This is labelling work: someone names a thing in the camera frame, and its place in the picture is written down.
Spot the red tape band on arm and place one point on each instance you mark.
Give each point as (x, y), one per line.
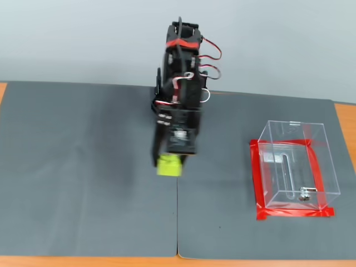
(183, 43)

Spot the transparent acrylic box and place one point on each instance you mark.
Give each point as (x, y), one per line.
(300, 167)

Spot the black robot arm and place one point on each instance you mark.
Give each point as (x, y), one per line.
(189, 89)

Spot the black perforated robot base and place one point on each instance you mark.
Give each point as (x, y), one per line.
(155, 105)

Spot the silver metal box latch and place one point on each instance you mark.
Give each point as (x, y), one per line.
(304, 194)

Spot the long red tape strip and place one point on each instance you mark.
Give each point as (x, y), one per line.
(294, 213)
(256, 178)
(317, 172)
(278, 142)

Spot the black table clamp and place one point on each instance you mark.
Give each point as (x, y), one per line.
(158, 80)

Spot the grey table mat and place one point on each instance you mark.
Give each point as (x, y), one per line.
(83, 180)
(222, 180)

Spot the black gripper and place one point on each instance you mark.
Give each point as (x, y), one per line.
(158, 139)

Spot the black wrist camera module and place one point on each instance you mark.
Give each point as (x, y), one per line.
(180, 142)

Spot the green lego block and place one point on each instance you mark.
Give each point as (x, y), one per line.
(169, 167)

